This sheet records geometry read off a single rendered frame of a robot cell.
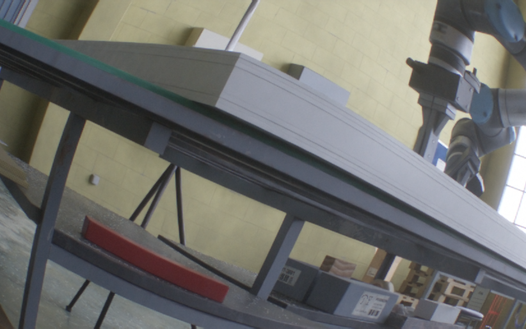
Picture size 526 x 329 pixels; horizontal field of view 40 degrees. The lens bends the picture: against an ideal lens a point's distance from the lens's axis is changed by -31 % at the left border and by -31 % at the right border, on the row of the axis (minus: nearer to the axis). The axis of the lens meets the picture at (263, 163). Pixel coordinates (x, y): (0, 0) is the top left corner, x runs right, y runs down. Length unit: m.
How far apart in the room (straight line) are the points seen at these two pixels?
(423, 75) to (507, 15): 0.27
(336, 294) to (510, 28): 1.25
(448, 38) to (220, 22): 7.38
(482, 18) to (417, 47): 8.94
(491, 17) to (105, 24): 6.55
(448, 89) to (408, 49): 8.80
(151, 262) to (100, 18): 6.08
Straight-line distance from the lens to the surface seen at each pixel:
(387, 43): 9.88
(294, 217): 2.13
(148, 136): 1.13
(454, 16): 1.36
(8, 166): 1.60
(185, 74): 1.20
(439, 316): 2.63
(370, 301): 2.38
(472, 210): 1.47
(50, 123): 7.56
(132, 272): 1.56
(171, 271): 1.64
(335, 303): 2.31
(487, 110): 1.69
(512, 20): 1.30
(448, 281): 9.43
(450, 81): 1.33
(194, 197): 8.83
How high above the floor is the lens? 0.79
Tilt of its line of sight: 2 degrees up
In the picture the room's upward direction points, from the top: 23 degrees clockwise
